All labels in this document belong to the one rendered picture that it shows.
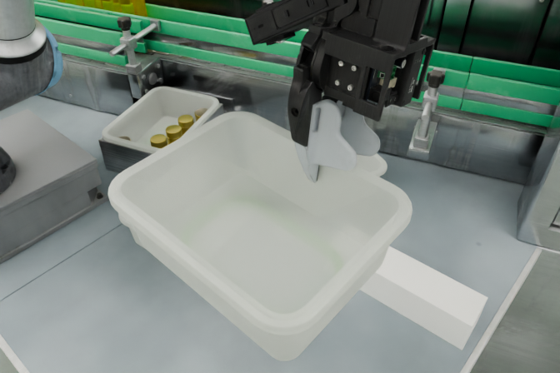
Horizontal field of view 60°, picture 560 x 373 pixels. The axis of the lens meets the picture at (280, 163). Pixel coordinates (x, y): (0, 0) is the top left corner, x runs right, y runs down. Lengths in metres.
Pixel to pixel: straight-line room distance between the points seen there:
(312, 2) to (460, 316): 0.51
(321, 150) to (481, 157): 0.68
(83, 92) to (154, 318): 0.67
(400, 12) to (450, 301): 0.50
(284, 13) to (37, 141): 0.72
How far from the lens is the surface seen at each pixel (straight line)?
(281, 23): 0.43
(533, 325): 1.15
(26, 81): 0.91
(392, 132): 1.06
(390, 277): 0.77
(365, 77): 0.37
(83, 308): 0.85
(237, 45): 1.11
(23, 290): 0.92
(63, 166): 0.96
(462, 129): 1.03
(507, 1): 1.16
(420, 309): 0.78
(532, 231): 0.96
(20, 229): 0.95
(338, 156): 0.42
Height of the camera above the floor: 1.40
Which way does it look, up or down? 38 degrees down
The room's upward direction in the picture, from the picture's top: straight up
